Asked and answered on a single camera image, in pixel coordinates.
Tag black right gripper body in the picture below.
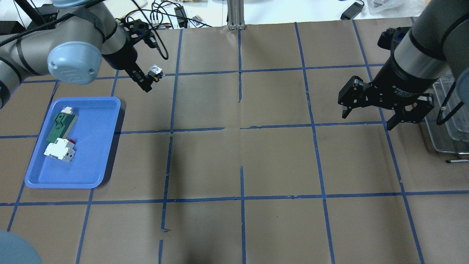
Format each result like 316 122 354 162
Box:
338 66 435 123

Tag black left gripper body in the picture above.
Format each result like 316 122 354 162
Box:
103 33 139 72

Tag red emergency stop button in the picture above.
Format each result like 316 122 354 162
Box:
149 65 164 80

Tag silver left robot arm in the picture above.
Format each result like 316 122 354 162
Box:
0 0 163 106

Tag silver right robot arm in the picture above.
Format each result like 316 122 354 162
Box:
338 0 469 130

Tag blue plastic tray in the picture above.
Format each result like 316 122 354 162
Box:
25 96 121 189

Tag green terminal block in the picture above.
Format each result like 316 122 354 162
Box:
46 107 78 143

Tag black power adapter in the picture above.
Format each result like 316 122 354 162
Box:
340 0 365 20

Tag white circuit breaker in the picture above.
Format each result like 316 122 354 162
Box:
43 137 76 162

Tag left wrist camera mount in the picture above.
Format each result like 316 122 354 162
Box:
123 19 150 45

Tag tangled black cables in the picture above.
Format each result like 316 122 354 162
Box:
114 0 213 30

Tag black camera stand base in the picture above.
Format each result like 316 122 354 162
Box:
0 0 58 36

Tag aluminium extrusion post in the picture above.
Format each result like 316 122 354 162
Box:
227 0 246 30

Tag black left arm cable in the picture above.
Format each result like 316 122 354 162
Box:
0 0 169 61

